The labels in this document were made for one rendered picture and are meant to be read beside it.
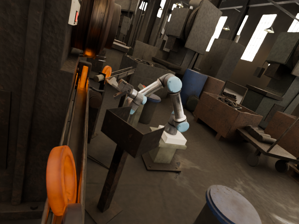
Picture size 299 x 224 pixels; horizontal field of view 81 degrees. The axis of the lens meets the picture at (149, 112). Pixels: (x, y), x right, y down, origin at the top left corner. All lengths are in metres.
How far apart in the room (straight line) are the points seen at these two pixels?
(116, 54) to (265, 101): 4.23
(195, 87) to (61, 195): 4.24
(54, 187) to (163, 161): 1.54
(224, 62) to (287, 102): 2.08
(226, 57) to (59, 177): 5.73
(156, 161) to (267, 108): 4.59
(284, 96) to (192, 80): 2.81
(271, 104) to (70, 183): 5.78
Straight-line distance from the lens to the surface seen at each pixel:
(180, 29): 4.81
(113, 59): 3.99
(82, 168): 0.67
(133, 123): 2.30
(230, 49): 6.00
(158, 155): 1.86
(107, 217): 1.37
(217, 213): 1.14
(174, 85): 1.43
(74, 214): 0.43
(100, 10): 1.10
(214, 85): 4.81
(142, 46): 5.72
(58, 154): 0.53
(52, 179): 0.50
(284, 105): 6.35
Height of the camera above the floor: 1.09
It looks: 20 degrees down
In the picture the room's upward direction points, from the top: 20 degrees clockwise
